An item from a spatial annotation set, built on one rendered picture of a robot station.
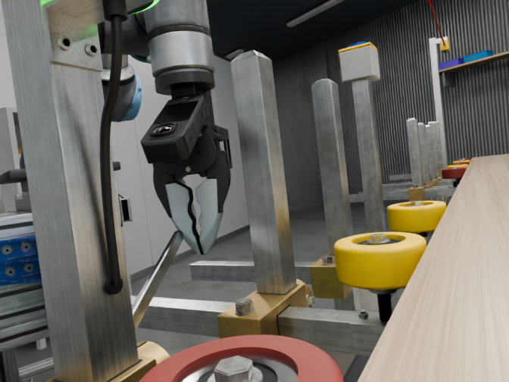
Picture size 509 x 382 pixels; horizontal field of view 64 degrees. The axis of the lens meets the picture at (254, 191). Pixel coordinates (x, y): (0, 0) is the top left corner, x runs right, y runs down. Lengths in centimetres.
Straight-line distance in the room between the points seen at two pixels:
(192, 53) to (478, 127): 694
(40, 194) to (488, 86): 715
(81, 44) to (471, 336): 25
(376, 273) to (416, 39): 762
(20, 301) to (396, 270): 80
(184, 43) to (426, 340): 39
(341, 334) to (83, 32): 32
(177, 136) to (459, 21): 731
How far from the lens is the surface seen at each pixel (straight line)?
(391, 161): 808
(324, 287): 64
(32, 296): 100
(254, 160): 45
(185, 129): 41
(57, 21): 26
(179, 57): 48
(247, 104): 46
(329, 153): 68
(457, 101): 747
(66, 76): 26
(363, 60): 93
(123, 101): 104
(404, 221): 60
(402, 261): 36
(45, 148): 26
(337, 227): 69
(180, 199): 48
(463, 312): 24
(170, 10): 50
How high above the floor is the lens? 98
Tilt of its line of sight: 3 degrees down
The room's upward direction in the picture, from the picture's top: 7 degrees counter-clockwise
